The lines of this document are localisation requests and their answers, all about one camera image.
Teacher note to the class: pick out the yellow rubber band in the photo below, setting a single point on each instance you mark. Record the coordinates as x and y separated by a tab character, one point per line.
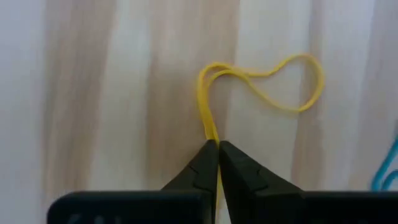
203	102

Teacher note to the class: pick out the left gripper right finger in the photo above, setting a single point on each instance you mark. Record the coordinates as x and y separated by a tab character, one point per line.
248	186

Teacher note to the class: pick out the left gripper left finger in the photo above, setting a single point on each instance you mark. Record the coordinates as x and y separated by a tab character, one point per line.
202	174

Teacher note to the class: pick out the blue rubber band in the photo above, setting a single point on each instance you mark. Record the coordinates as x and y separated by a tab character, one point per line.
377	177

